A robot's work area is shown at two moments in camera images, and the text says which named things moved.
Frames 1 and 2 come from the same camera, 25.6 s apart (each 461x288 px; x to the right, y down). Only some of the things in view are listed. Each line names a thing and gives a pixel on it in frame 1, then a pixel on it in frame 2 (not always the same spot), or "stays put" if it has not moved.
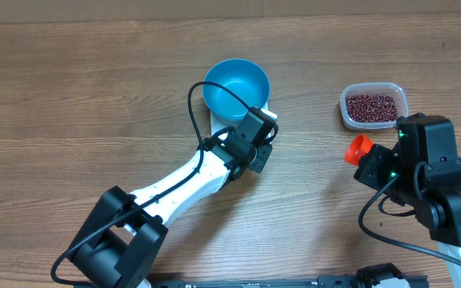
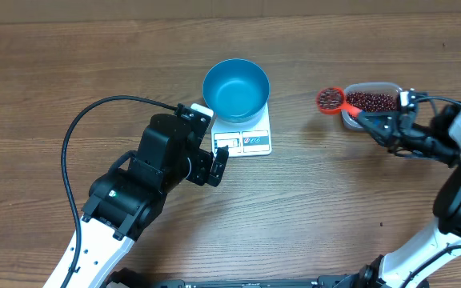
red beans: x=371 y=108 stays put
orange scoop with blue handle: x=359 y=146 -> x=330 y=100
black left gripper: x=259 y=166 -> x=202 y=174
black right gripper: x=375 y=163 -> x=396 y=134
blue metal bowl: x=243 y=77 stays put
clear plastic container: x=374 y=106 stays put
